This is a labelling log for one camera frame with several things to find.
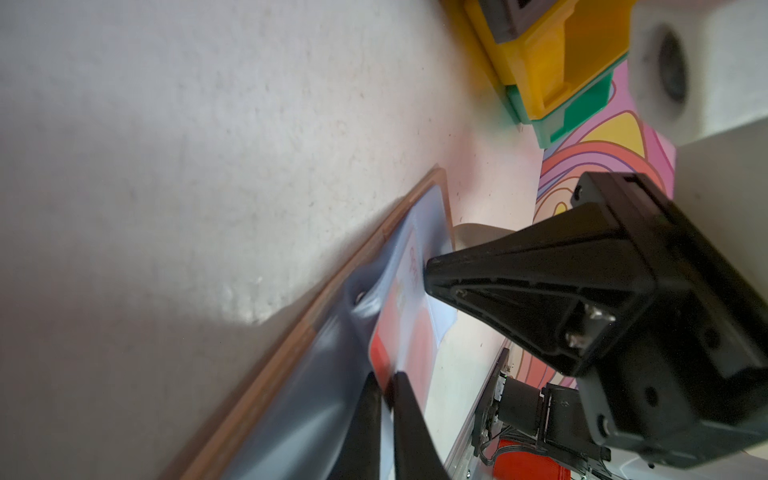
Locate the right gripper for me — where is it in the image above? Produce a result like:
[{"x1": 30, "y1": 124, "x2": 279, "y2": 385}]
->
[{"x1": 424, "y1": 173, "x2": 767, "y2": 469}]

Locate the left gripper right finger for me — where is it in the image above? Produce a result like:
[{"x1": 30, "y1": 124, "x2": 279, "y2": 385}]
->
[{"x1": 392, "y1": 372, "x2": 449, "y2": 480}]

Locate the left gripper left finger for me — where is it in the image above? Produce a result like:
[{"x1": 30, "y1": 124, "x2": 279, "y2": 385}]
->
[{"x1": 327, "y1": 372, "x2": 382, "y2": 480}]

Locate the pink white credit card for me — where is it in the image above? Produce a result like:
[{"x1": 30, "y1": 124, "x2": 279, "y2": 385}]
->
[{"x1": 368, "y1": 232, "x2": 437, "y2": 410}]

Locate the tan leather card holder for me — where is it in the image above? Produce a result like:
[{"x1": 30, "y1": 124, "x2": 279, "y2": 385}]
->
[{"x1": 161, "y1": 164, "x2": 517, "y2": 480}]

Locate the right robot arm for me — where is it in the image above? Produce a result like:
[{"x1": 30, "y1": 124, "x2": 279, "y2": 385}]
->
[{"x1": 424, "y1": 172, "x2": 767, "y2": 479}]

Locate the green plastic bin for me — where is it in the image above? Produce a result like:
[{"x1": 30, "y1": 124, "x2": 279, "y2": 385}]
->
[{"x1": 506, "y1": 55, "x2": 627, "y2": 150}]

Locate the yellow plastic bin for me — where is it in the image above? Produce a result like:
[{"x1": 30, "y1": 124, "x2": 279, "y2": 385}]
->
[{"x1": 438, "y1": 0, "x2": 634, "y2": 120}]

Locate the black plastic bin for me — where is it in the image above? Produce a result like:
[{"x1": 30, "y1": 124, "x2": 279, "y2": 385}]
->
[{"x1": 479, "y1": 0, "x2": 557, "y2": 44}]

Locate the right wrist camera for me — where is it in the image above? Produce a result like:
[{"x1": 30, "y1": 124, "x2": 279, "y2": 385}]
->
[{"x1": 628, "y1": 1, "x2": 767, "y2": 146}]

